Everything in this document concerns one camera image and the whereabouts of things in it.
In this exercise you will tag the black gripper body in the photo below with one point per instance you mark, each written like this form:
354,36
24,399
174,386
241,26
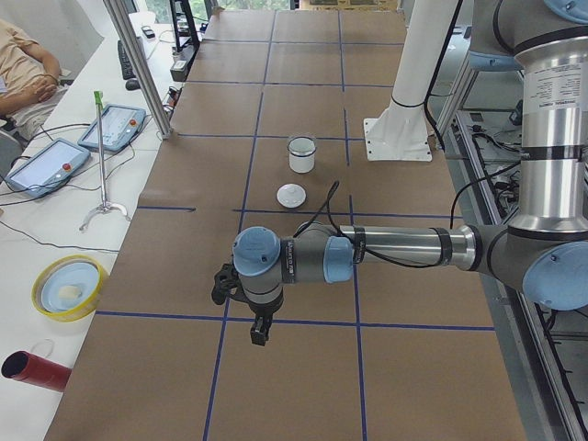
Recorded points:
262,310

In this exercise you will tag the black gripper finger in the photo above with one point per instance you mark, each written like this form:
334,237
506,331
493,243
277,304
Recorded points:
260,330

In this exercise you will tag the white enamel cup blue rim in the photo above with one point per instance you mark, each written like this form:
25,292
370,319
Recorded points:
301,165

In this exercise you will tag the clear plastic funnel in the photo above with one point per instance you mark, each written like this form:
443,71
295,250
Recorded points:
302,146

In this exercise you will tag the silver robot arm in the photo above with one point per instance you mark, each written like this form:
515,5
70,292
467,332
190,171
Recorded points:
541,251

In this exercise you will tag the yellow tape roll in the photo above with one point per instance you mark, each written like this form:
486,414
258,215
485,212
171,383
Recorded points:
69,288

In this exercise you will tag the far blue teach pendant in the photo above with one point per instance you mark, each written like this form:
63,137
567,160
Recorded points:
119,126

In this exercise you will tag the blue teach pendant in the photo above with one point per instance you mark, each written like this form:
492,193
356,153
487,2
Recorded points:
49,169
119,126

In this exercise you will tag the near blue teach pendant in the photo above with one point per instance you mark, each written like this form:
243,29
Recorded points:
49,169

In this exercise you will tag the black computer mouse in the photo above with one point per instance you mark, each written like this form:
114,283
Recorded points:
132,84

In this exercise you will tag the red cylinder tube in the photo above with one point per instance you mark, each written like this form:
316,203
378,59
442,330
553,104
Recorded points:
35,370

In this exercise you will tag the black keyboard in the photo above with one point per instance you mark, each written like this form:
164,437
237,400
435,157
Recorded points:
124,62

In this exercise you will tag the seated person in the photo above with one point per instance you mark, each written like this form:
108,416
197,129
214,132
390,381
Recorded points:
30,81

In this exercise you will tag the metal reach grabber green handle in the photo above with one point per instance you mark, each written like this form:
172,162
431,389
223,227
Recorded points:
105,205

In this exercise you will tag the white camera post base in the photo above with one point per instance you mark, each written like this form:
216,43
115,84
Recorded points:
400,132

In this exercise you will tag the aluminium frame post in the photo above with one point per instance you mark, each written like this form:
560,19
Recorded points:
121,21

